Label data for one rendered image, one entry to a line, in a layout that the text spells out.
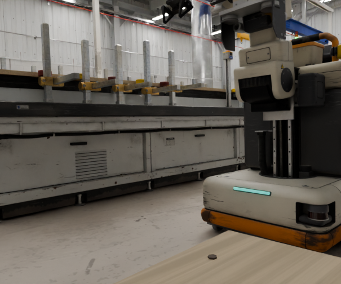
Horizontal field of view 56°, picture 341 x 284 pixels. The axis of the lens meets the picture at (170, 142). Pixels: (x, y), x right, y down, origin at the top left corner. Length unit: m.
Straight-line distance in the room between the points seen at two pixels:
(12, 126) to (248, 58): 1.29
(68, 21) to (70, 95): 8.31
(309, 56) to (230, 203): 0.81
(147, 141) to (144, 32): 9.58
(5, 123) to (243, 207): 1.31
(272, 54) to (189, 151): 1.75
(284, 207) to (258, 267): 1.15
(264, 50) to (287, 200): 0.64
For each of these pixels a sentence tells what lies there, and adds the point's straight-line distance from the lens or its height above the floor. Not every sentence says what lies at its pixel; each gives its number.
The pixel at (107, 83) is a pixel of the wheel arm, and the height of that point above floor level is 0.81.
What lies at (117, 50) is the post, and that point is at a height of 1.06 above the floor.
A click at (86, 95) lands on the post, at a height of 0.75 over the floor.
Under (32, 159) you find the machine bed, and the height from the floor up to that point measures 0.36.
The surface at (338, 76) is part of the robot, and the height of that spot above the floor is 0.74.
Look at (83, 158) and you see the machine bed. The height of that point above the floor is 0.33.
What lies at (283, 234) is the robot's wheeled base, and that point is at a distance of 1.42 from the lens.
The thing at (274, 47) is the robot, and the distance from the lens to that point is 1.48.
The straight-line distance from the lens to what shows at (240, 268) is 0.25.
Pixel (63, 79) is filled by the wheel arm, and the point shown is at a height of 0.82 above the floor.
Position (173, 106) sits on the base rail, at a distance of 2.52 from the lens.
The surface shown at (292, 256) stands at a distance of 0.27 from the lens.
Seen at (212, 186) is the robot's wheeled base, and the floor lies 0.24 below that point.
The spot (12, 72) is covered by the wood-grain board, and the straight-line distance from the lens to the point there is 2.14.
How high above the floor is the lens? 0.55
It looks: 3 degrees down
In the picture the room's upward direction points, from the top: 2 degrees counter-clockwise
